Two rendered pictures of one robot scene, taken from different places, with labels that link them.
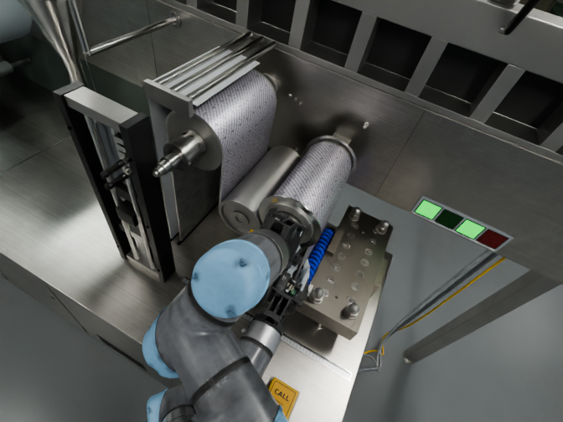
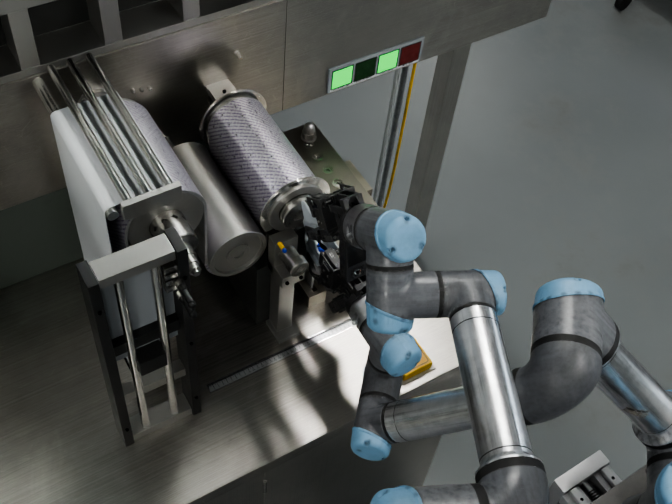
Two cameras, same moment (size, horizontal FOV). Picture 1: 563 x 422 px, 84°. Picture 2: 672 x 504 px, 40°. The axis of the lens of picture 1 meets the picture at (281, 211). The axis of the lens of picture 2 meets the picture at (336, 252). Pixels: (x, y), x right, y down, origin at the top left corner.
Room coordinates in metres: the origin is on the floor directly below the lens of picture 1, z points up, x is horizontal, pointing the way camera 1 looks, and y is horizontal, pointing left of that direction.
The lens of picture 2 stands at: (-0.31, 0.79, 2.58)
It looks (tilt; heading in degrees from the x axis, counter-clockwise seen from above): 53 degrees down; 308
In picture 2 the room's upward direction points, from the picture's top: 7 degrees clockwise
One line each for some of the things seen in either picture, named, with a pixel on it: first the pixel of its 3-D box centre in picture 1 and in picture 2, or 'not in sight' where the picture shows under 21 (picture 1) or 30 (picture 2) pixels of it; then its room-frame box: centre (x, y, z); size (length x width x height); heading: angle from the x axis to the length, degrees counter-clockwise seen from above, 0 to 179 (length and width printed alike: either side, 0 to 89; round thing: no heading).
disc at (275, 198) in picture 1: (289, 222); (295, 206); (0.43, -0.02, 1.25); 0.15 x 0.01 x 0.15; 74
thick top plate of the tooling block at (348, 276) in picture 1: (349, 264); (325, 199); (0.54, -0.24, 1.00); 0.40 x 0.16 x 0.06; 164
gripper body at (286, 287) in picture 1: (280, 303); (347, 278); (0.31, -0.05, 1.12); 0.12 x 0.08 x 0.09; 164
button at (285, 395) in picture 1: (279, 398); (409, 358); (0.16, -0.11, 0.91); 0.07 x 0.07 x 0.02; 74
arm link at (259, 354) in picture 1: (242, 373); (391, 343); (0.15, -0.01, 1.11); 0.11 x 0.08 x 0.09; 164
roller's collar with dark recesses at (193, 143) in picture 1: (185, 150); (173, 235); (0.48, 0.22, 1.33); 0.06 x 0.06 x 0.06; 74
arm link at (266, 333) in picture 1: (260, 336); (368, 312); (0.23, -0.03, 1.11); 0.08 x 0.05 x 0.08; 74
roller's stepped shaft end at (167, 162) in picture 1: (165, 166); (189, 260); (0.42, 0.24, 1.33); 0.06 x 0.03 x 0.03; 164
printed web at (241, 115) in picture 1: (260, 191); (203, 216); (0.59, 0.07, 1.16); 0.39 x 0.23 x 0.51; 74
